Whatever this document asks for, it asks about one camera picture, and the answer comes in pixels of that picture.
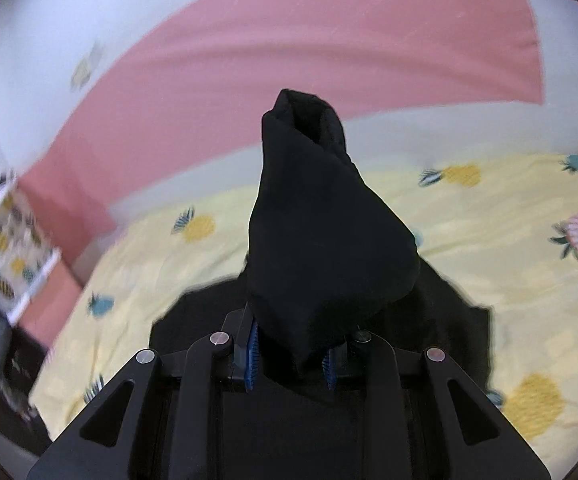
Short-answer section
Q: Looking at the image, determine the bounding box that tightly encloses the pineapple curtain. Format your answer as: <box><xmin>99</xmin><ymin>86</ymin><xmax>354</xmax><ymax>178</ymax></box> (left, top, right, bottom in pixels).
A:
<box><xmin>0</xmin><ymin>170</ymin><xmax>62</xmax><ymax>323</ymax></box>

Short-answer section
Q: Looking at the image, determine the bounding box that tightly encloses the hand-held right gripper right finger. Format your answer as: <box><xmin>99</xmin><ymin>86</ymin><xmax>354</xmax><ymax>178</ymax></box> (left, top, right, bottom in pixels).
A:
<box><xmin>321</xmin><ymin>327</ymin><xmax>552</xmax><ymax>480</ymax></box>

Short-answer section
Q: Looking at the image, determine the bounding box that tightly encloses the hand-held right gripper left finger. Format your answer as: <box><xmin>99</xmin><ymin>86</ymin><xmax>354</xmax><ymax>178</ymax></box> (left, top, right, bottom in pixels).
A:
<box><xmin>26</xmin><ymin>305</ymin><xmax>262</xmax><ymax>480</ymax></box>

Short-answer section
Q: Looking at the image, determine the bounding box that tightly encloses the black garment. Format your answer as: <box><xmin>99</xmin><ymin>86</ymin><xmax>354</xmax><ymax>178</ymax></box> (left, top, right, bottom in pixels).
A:
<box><xmin>149</xmin><ymin>88</ymin><xmax>494</xmax><ymax>480</ymax></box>

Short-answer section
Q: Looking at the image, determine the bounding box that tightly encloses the yellow pineapple print bed sheet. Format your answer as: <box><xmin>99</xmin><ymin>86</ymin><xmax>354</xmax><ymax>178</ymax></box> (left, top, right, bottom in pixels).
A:
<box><xmin>29</xmin><ymin>152</ymin><xmax>578</xmax><ymax>461</ymax></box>

